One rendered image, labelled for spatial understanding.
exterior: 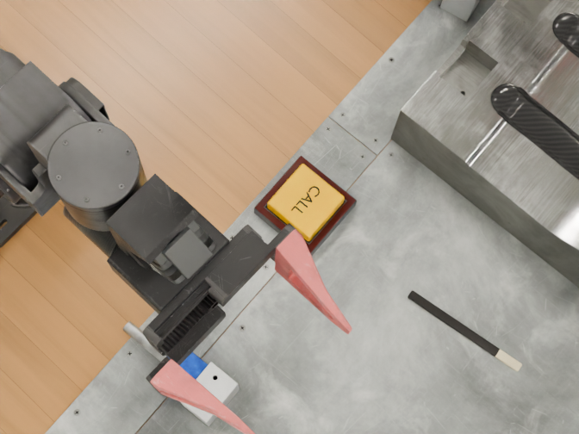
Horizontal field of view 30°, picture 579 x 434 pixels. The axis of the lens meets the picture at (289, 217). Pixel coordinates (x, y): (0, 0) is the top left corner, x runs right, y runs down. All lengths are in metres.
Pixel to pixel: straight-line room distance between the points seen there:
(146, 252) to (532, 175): 0.58
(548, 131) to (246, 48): 0.35
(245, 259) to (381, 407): 0.46
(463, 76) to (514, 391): 0.34
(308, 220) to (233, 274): 0.43
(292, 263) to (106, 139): 0.15
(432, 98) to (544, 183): 0.15
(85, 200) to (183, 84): 0.58
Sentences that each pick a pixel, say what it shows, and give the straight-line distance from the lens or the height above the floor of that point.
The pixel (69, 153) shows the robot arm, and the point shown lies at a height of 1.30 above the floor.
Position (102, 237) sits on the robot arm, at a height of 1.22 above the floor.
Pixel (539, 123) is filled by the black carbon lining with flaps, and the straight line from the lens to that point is 1.17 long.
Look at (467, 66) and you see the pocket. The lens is 1.19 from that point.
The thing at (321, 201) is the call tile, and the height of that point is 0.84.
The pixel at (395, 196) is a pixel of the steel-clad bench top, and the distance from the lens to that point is 1.20.
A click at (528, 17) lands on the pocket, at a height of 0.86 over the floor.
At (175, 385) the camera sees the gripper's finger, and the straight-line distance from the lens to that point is 0.72.
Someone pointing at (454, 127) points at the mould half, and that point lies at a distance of 1.14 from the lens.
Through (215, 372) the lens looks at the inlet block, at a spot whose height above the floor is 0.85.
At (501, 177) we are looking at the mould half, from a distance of 1.13.
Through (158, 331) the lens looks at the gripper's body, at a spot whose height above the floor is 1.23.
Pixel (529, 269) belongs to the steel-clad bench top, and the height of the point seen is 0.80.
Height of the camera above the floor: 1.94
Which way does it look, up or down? 75 degrees down
